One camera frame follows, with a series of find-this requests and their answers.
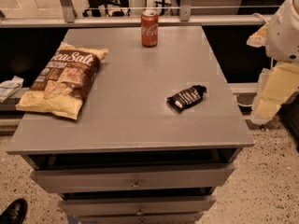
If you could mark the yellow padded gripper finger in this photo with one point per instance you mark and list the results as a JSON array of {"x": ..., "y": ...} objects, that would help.
[
  {"x": 257, "y": 40},
  {"x": 275, "y": 87}
]

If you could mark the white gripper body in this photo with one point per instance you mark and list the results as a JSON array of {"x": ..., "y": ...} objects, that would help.
[{"x": 282, "y": 37}]

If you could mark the black rxbar chocolate wrapper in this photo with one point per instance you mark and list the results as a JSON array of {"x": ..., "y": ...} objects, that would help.
[{"x": 187, "y": 98}]

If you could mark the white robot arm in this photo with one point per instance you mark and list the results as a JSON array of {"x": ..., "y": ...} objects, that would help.
[{"x": 296, "y": 3}]

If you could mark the red coke can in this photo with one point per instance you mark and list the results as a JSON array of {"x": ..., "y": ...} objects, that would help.
[{"x": 149, "y": 28}]

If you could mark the grey middle drawer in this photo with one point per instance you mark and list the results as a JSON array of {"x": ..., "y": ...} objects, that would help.
[{"x": 137, "y": 206}]

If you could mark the grey drawer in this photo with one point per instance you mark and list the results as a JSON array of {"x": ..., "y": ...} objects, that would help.
[
  {"x": 133, "y": 178},
  {"x": 186, "y": 218},
  {"x": 137, "y": 206}
]

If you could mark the grey bottom drawer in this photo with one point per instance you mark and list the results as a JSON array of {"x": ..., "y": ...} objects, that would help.
[{"x": 186, "y": 218}]

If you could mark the yellow sea salt chips bag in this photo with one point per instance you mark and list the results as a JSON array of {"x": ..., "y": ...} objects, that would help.
[{"x": 63, "y": 85}]

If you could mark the grey top drawer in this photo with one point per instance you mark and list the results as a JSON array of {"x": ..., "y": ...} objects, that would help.
[{"x": 133, "y": 178}]

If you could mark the folded white cloth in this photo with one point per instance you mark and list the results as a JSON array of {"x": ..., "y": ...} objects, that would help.
[{"x": 9, "y": 87}]

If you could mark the black leather shoe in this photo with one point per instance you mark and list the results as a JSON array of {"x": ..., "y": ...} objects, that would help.
[{"x": 15, "y": 212}]

